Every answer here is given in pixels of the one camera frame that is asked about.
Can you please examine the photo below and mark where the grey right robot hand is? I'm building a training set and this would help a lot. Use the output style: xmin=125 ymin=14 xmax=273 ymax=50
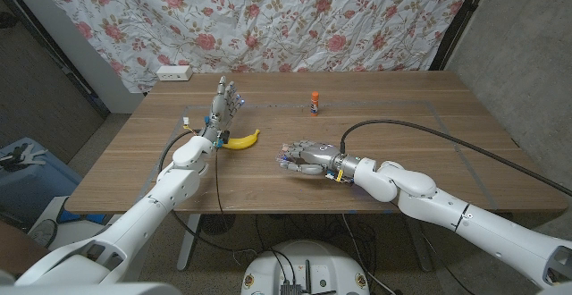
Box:
xmin=275 ymin=139 xmax=361 ymax=183

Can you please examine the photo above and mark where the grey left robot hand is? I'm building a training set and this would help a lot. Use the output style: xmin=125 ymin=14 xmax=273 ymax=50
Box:
xmin=200 ymin=75 xmax=246 ymax=148

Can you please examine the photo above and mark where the yellow banana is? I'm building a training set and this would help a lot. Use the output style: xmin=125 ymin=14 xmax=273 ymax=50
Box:
xmin=222 ymin=129 xmax=261 ymax=151

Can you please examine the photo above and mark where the white power strip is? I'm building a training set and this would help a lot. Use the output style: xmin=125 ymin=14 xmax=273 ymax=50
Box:
xmin=156 ymin=64 xmax=194 ymax=82

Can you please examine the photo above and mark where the floral backdrop cloth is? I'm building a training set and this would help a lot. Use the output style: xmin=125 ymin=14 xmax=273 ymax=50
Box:
xmin=26 ymin=0 xmax=479 ymax=94

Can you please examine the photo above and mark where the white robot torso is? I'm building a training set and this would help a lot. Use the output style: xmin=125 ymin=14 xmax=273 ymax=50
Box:
xmin=240 ymin=240 xmax=370 ymax=295

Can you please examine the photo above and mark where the black round floor fan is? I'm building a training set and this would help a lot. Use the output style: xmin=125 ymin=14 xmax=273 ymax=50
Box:
xmin=198 ymin=214 xmax=237 ymax=237

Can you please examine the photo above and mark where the white table leg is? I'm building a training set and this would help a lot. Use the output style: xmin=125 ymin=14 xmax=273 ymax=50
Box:
xmin=176 ymin=213 xmax=202 ymax=272

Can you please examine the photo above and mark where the grey table leg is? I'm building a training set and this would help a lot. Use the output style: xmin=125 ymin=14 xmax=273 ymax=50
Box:
xmin=404 ymin=214 xmax=434 ymax=273

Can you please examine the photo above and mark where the white floor box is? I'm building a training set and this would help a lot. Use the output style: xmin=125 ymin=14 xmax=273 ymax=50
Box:
xmin=27 ymin=195 xmax=117 ymax=251

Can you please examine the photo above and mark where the blue storage bin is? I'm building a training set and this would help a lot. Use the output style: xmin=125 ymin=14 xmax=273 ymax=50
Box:
xmin=0 ymin=137 xmax=84 ymax=218

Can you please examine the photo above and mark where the black backdrop stand pole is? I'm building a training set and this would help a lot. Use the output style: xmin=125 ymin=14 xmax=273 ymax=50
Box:
xmin=429 ymin=0 xmax=495 ymax=72

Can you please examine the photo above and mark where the white and black tool bundle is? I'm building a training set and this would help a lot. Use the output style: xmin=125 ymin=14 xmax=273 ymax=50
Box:
xmin=0 ymin=142 xmax=49 ymax=171

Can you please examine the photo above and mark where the dark sneaker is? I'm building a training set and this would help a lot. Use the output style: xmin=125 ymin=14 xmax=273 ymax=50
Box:
xmin=27 ymin=218 xmax=58 ymax=249

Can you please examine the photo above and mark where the person's bare leg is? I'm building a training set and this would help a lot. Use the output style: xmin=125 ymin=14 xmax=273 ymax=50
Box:
xmin=0 ymin=221 xmax=50 ymax=276

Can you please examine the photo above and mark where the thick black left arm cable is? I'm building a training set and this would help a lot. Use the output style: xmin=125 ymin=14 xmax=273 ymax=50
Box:
xmin=158 ymin=129 xmax=200 ymax=173

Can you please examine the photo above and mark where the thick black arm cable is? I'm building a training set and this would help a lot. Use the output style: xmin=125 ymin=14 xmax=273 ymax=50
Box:
xmin=340 ymin=119 xmax=572 ymax=198
xmin=158 ymin=129 xmax=200 ymax=173

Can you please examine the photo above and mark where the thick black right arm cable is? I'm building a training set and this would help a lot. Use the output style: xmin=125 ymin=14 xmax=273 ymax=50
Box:
xmin=340 ymin=119 xmax=572 ymax=198

